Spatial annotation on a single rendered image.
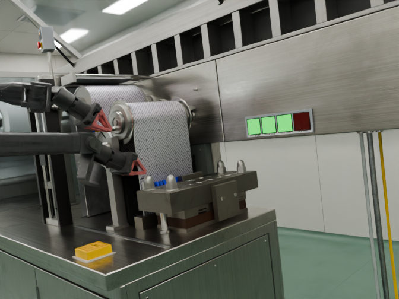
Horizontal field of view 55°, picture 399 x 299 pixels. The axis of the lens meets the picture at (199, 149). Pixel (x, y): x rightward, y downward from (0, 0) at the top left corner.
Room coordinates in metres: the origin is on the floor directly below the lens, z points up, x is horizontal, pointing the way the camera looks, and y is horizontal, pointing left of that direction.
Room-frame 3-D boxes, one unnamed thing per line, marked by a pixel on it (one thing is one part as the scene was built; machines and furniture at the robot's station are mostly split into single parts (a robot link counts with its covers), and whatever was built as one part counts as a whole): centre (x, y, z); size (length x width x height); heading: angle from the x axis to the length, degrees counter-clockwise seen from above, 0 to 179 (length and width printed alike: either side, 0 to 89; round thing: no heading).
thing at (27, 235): (1.97, 0.88, 0.88); 2.52 x 0.66 x 0.04; 44
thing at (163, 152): (1.31, 0.12, 1.12); 0.23 x 0.01 x 0.18; 134
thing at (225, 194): (1.19, -0.07, 0.96); 0.10 x 0.03 x 0.11; 134
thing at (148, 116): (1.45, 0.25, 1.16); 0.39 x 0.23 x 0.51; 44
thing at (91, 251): (0.99, 0.31, 0.91); 0.07 x 0.07 x 0.02; 44
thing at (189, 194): (1.25, 0.01, 1.00); 0.40 x 0.16 x 0.06; 134
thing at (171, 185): (1.10, 0.09, 1.05); 0.04 x 0.04 x 0.04
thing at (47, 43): (1.68, 0.61, 1.66); 0.07 x 0.07 x 0.10; 31
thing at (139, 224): (1.31, 0.12, 0.92); 0.28 x 0.04 x 0.04; 134
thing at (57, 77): (1.86, 0.67, 1.50); 0.14 x 0.14 x 0.06
